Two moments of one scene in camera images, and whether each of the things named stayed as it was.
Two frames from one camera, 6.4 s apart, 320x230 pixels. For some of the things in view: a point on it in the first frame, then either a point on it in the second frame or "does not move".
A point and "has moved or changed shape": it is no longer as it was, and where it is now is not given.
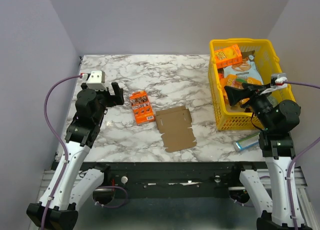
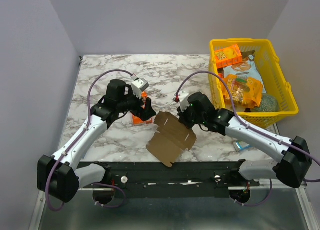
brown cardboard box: (175, 123) has moved or changed shape
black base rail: (174, 179) does not move
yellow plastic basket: (244, 120) does not move
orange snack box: (227, 56) does not move
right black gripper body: (250, 92) to (185, 117)
